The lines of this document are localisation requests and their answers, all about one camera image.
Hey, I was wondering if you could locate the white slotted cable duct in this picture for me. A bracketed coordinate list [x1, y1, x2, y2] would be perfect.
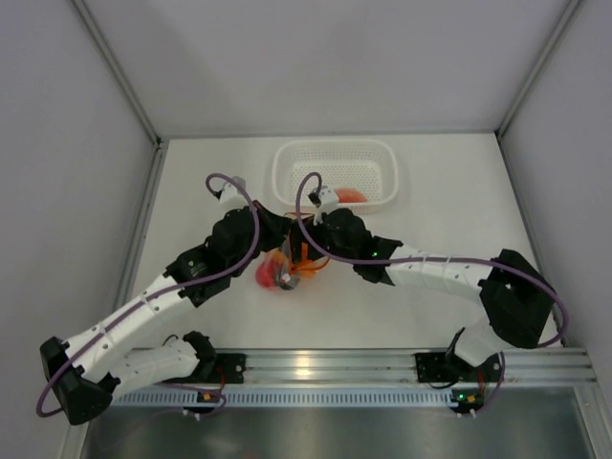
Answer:
[109, 385, 484, 408]

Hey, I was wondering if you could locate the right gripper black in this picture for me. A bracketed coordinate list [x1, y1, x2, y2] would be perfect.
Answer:
[279, 216, 358, 266]

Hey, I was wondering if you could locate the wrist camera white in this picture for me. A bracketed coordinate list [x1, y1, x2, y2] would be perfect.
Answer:
[217, 181, 248, 211]
[308, 186, 339, 226]

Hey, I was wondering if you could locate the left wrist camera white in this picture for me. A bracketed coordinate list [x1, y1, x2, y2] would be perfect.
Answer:
[217, 181, 248, 211]

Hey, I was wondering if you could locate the clear zip top bag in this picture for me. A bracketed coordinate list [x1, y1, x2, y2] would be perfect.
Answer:
[255, 211, 330, 291]

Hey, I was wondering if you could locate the orange fake fruit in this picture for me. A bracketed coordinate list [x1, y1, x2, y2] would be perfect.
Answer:
[291, 243, 330, 279]

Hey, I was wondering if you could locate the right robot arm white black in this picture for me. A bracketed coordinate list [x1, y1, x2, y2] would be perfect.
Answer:
[298, 186, 554, 380]

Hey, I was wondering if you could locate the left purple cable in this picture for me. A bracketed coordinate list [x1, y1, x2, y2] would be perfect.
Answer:
[35, 171, 263, 417]

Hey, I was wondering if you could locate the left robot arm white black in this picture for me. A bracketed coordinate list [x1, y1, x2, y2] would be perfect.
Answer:
[40, 178, 292, 426]

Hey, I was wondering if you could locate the white perforated plastic basket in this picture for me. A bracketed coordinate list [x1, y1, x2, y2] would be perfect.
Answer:
[272, 138, 400, 214]

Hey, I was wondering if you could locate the dark fake plum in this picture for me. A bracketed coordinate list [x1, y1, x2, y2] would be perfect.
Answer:
[278, 273, 300, 291]

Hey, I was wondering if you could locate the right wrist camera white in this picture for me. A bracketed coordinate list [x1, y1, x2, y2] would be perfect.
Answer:
[308, 186, 339, 226]

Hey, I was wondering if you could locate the fake watermelon slice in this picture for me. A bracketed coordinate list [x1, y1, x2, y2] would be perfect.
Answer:
[335, 187, 368, 205]

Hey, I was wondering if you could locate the red fake apple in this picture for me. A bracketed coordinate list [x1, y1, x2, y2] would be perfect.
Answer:
[255, 260, 283, 290]

